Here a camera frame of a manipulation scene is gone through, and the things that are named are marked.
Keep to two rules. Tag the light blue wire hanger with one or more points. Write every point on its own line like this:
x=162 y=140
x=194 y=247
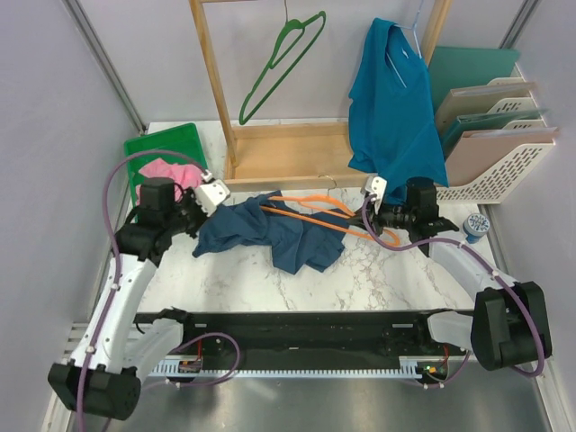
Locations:
x=411 y=30

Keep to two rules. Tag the green plastic hanger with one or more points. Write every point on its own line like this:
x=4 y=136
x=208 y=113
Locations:
x=291 y=45

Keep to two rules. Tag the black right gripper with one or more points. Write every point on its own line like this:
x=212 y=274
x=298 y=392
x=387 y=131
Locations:
x=375 y=219

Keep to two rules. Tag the white perforated file organizer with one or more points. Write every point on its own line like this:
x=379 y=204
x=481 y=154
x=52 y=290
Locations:
x=495 y=184

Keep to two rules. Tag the teal t-shirt on rack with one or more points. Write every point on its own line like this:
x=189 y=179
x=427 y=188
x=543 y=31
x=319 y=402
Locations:
x=391 y=125

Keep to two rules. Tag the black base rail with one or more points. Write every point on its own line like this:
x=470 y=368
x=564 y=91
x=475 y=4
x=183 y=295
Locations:
x=339 y=338

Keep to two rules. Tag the pink folder front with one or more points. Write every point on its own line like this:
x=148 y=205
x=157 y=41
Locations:
x=476 y=151

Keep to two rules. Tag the green plastic tray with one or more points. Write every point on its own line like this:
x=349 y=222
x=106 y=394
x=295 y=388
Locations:
x=178 y=145

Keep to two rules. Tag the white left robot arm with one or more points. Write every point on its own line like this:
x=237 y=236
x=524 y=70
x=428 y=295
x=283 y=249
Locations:
x=105 y=372

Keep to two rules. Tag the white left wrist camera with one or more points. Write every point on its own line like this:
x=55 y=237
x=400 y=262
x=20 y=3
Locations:
x=210 y=193

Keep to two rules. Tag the white slotted cable duct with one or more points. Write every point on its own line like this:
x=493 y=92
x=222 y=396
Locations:
x=185 y=368

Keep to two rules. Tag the pink cloth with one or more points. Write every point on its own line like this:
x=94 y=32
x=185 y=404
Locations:
x=186 y=175

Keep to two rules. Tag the orange plastic hanger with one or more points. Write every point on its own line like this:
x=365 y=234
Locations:
x=326 y=212

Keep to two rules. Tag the teal folder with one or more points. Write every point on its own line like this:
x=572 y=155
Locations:
x=456 y=67

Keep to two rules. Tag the aluminium frame post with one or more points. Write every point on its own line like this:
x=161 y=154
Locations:
x=93 y=41
x=518 y=24

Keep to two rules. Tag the aluminium frame post left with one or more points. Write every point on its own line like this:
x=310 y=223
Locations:
x=93 y=41

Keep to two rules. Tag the dark blue t-shirt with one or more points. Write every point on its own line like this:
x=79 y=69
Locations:
x=293 y=243

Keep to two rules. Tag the round blue patterned tin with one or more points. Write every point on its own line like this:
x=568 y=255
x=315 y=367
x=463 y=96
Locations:
x=476 y=226

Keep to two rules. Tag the aluminium frame post right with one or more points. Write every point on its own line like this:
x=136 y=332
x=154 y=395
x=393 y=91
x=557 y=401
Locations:
x=518 y=24

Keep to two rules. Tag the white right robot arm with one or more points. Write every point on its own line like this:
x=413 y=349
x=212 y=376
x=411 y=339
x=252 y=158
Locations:
x=508 y=325

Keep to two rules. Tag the wooden clothes rack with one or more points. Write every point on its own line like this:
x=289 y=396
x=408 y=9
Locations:
x=297 y=155

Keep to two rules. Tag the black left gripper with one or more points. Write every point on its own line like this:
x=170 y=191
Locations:
x=189 y=196

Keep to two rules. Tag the beige folder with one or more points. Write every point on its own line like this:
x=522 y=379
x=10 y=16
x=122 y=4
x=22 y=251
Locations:
x=482 y=99

